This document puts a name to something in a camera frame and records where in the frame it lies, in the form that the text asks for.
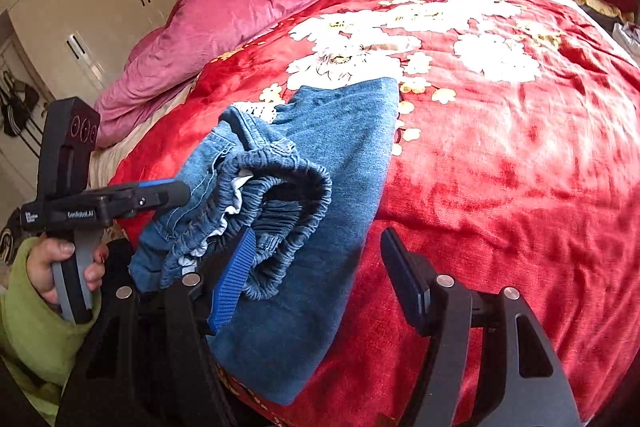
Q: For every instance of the pink quilt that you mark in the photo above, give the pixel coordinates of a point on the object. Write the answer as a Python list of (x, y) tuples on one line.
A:
[(225, 22)]

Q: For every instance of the red floral blanket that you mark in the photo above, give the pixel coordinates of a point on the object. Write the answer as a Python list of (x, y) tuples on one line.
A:
[(500, 157)]

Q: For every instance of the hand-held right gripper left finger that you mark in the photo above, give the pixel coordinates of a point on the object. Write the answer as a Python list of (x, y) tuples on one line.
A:
[(232, 277)]

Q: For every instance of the dark hanging bag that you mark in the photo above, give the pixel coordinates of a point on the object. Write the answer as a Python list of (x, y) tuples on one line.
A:
[(17, 104)]

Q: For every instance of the person's left forearm green sleeve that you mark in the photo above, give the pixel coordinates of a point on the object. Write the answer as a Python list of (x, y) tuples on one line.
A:
[(30, 337)]

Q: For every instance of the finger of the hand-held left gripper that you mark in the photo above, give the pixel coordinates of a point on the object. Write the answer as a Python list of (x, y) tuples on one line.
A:
[(167, 196)]

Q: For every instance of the person's left hand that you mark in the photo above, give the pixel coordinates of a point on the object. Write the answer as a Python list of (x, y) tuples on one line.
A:
[(42, 262)]

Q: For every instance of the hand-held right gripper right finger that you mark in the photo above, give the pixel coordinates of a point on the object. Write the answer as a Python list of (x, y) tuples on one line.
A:
[(407, 279)]

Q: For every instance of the blue denim pants lace trim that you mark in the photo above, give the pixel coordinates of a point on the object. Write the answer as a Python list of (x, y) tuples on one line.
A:
[(325, 157)]

